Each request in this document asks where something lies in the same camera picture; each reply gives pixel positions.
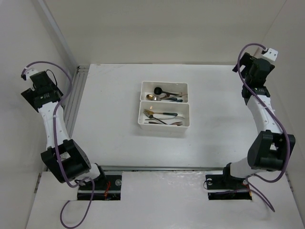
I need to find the silver thin fork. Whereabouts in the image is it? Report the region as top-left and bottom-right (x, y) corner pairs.
(157, 115), (185, 120)

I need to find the wooden brown fork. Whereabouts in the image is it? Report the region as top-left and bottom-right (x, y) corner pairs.
(171, 122), (183, 126)

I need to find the black ladle spoon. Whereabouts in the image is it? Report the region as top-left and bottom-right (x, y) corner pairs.
(154, 87), (182, 96)

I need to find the gold spoon low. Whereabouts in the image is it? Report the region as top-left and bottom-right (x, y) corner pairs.
(146, 94), (161, 101)

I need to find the rose gold fork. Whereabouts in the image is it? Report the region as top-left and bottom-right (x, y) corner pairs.
(145, 121), (164, 125)

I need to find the green-handled fork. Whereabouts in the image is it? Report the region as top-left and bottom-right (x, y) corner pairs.
(153, 112), (178, 116)

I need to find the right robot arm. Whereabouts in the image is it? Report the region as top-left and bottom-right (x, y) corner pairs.
(221, 48), (295, 188)

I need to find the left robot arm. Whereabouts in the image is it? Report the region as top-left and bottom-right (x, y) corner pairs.
(21, 68), (107, 189)

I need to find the white near container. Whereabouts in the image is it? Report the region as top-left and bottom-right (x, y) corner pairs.
(138, 101), (190, 133)

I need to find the white container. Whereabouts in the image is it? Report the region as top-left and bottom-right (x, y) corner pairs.
(138, 101), (190, 133)
(140, 81), (189, 103)

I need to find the white far container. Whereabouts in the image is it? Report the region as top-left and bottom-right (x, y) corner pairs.
(140, 81), (189, 103)

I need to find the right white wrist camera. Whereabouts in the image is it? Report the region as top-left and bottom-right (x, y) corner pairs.
(261, 48), (278, 63)

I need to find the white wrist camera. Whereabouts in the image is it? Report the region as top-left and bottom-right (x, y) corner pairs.
(261, 48), (278, 63)
(21, 68), (38, 81)

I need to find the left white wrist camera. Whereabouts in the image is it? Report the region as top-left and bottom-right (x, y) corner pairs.
(21, 68), (38, 81)

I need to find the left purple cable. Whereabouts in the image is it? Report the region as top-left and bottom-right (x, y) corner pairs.
(21, 61), (95, 228)

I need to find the aluminium rail left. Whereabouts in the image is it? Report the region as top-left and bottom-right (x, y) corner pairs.
(63, 65), (90, 138)

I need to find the aluminium rail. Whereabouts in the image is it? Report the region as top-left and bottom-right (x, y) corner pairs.
(63, 65), (90, 138)
(102, 166), (223, 172)

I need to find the aluminium rail front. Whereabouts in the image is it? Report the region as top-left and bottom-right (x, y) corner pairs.
(102, 166), (223, 172)

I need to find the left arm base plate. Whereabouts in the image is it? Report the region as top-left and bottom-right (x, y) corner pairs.
(77, 171), (122, 201)

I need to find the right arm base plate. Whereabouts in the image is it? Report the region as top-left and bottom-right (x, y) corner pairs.
(205, 174), (252, 200)

